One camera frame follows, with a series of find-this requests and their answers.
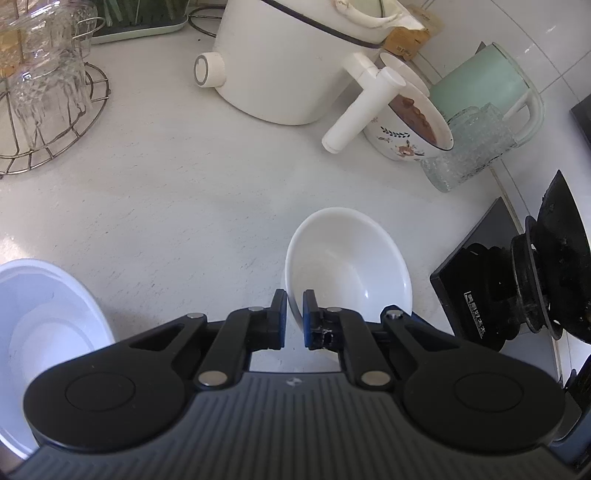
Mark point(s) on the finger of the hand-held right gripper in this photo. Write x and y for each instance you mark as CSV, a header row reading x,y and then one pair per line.
x,y
415,318

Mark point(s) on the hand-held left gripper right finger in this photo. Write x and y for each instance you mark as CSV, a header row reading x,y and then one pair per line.
x,y
308,318

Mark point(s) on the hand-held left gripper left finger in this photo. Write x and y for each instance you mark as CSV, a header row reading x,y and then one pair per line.
x,y
278,318

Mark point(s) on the small white ceramic bowl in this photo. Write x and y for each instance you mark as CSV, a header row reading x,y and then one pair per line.
x,y
346,258

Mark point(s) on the black cooktop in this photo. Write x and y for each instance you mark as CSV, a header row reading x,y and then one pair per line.
x,y
475,258

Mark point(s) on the textured glass mug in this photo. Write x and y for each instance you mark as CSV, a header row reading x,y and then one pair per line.
x,y
466,157

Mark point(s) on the white plastic bowl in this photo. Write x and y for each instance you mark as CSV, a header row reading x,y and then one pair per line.
x,y
41,323

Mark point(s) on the green pitcher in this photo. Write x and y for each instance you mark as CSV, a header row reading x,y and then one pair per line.
x,y
480,78

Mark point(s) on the white electric pot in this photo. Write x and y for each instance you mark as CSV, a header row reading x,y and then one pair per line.
x,y
277,69

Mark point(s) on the brown paper tag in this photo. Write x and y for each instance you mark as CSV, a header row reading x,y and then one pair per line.
x,y
406,41

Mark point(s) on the textured glass cup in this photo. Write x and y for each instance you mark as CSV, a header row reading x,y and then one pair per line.
x,y
41,27
46,101

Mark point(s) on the green chopstick holder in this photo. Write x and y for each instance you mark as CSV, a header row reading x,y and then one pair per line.
x,y
138,28

